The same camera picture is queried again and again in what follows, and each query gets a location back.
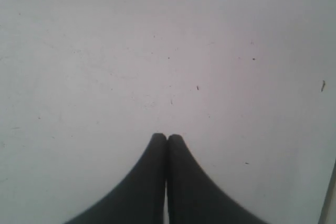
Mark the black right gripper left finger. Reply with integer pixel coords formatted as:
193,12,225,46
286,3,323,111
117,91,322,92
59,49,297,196
68,133,167,223

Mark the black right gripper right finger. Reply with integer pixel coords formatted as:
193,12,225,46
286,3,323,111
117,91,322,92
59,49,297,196
167,134,265,224

